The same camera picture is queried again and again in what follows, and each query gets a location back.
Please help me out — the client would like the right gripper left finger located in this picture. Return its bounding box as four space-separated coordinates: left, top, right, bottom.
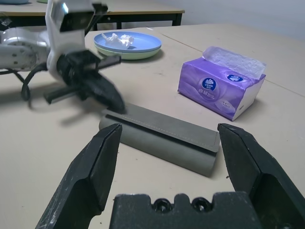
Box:
35 123 123 229

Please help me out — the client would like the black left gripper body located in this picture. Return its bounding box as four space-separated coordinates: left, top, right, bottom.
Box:
43 50 121 104

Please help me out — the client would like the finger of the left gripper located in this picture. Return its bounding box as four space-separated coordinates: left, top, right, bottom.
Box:
81 81 125 114
95 73 126 112

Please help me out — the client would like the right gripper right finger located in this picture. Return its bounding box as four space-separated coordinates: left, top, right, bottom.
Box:
217 123 305 229

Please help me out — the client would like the white tissue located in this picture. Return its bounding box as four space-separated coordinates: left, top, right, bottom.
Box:
101 32 134 50

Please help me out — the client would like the blue plastic plate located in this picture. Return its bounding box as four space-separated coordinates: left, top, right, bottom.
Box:
93 32 163 53

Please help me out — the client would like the grey glasses case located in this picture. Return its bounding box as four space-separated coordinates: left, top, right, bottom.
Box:
99 103 221 178

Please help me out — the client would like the green plastic plate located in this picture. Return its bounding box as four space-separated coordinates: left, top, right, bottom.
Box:
96 45 164 60

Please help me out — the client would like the black-framed side table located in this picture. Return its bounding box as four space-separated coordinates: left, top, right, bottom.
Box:
0 0 186 31

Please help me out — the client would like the purple tissue pack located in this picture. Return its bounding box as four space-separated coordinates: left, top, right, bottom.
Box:
177 46 267 122

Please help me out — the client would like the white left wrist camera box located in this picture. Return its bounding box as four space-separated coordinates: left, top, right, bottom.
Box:
45 0 96 83

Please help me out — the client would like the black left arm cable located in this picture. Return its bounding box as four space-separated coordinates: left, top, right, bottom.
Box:
0 62 50 108

